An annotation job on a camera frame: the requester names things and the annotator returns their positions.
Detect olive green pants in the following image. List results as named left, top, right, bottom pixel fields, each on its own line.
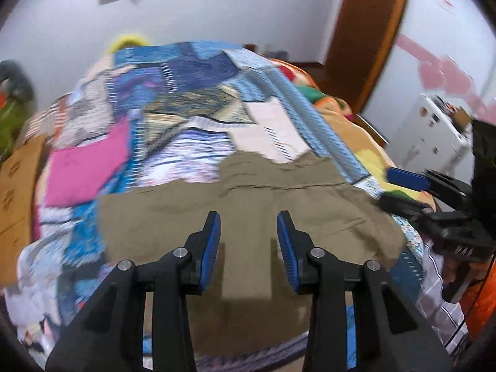
left=97, top=151, right=405, bottom=357

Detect white striped cloth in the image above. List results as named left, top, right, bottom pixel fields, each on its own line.
left=416, top=240, right=469, bottom=357

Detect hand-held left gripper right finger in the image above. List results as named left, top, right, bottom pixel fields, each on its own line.
left=276, top=210, right=454, bottom=372

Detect brown cardboard box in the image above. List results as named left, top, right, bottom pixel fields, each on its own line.
left=0, top=135, right=47, bottom=249

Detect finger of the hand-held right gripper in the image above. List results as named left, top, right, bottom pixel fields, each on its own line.
left=387, top=167, right=467, bottom=199
left=378, top=194, right=436, bottom=218

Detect brown wooden door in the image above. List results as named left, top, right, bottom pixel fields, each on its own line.
left=325, top=0, right=413, bottom=113

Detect yellow foam arc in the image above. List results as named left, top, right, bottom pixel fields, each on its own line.
left=108, top=34, right=150, bottom=53

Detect orange blanket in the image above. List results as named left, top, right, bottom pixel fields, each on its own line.
left=271, top=58, right=435, bottom=210

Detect frosted sliding door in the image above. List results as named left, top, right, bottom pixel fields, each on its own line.
left=360, top=0, right=496, bottom=163

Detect white cabinet with stickers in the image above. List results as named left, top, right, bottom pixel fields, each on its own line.
left=387, top=93, right=472, bottom=175

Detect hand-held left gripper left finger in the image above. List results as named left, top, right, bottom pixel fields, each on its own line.
left=46, top=211, right=222, bottom=372

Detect pink cloth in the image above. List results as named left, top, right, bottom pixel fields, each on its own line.
left=44, top=118, right=132, bottom=208

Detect patchwork blanket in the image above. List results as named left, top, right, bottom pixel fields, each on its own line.
left=15, top=41, right=427, bottom=372

